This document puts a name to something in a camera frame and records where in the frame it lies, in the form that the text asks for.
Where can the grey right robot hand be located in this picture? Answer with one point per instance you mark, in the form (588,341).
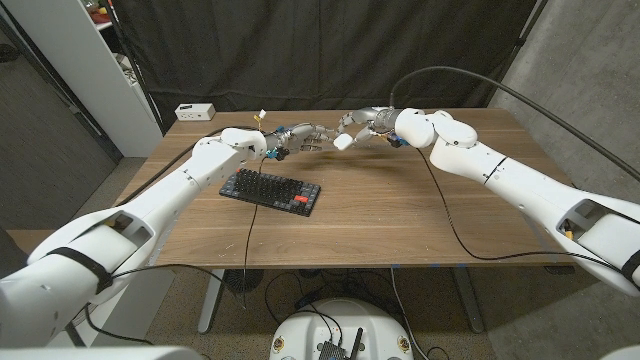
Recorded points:
(375,119)

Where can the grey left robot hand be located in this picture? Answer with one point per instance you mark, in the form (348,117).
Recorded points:
(300,137)

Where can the white AirPods case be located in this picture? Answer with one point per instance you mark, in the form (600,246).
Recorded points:
(343,142)

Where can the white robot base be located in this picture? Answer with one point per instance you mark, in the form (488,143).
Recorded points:
(310,330)

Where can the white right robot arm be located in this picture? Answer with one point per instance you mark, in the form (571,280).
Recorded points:
(525,185)

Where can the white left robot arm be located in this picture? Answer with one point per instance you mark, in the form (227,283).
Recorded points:
(175,190)

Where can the black keyboard with red key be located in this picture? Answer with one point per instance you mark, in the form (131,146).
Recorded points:
(280,192)

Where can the black curtain backdrop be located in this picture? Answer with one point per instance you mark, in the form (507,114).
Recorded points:
(320,50)

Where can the white power strip box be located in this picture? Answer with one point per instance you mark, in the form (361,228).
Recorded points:
(195,112)

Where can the black round fan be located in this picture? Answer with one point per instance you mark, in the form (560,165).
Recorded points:
(243,281)

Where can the black power brick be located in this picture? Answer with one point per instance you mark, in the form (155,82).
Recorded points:
(306,300)

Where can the grey table leg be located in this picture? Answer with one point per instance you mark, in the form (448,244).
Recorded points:
(467,300)
(211,300)

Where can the white shelf cabinet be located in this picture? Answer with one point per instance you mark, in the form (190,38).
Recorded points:
(100,75)

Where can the black electronics box with antenna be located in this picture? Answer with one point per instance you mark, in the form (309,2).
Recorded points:
(332,350)

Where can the red bowl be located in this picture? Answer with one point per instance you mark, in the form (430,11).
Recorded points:
(100,17)

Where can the brown cardboard box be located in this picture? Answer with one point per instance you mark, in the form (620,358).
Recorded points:
(27,240)

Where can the white robot chest shell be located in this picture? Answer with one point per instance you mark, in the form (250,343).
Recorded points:
(100,353)

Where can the black fabric object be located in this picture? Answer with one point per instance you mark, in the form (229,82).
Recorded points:
(10,255)

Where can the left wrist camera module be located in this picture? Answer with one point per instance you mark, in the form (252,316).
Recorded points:
(279,153)

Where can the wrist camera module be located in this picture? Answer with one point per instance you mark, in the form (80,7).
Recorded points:
(279,153)
(398,140)

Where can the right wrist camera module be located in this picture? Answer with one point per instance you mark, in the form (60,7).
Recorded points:
(398,140)

